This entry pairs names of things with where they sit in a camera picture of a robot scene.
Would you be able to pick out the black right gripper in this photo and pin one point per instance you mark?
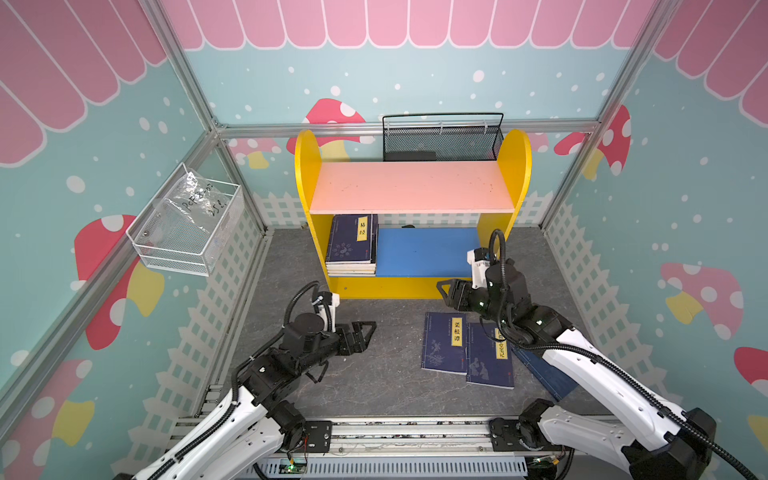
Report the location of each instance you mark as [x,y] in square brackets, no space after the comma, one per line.
[471,294]

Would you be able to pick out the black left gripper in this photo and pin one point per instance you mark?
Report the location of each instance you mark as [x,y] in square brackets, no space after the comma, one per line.
[359,344]

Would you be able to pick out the navy book floral cover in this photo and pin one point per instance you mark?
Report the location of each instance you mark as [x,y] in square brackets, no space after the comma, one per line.
[443,348]

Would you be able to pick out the yellow cartoon cover book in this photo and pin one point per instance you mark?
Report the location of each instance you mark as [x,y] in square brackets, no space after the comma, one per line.
[351,273]

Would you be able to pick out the dark portrait cover book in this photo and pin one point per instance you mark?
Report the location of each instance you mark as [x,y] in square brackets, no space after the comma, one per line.
[349,266]

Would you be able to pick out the navy book yellow label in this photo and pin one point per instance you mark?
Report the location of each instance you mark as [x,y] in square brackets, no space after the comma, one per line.
[353,239]

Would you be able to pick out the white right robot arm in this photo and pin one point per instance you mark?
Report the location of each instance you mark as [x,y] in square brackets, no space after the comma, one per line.
[651,438]

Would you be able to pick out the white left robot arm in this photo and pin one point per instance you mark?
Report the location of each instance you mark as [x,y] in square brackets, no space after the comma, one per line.
[255,419]

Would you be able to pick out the navy book under black book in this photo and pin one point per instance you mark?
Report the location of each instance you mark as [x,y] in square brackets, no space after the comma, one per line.
[488,362]

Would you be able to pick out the yellow bookshelf with coloured shelves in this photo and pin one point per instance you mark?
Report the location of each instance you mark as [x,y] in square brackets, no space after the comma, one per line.
[411,262]

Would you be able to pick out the navy book at right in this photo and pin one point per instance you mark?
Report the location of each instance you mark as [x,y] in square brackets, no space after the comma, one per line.
[558,384]

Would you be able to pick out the clear plastic bag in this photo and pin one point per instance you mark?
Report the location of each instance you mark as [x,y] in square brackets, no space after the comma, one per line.
[196,201]

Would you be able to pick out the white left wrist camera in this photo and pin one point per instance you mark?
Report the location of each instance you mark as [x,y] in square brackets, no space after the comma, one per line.
[325,304]

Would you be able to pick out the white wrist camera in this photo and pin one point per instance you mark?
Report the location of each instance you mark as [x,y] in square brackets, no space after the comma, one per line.
[325,304]
[479,261]

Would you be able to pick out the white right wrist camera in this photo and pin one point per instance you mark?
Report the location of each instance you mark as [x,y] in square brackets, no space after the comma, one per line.
[479,261]

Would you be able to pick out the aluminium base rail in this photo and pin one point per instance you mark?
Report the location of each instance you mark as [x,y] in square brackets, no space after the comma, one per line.
[468,433]

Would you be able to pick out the black wire mesh basket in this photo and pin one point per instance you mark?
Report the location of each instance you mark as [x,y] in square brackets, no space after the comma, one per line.
[442,137]

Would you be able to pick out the grey slotted cable duct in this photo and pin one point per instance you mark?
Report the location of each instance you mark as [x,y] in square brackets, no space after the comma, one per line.
[505,467]

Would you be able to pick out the white wire wall basket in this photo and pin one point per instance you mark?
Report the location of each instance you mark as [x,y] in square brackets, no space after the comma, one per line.
[164,243]

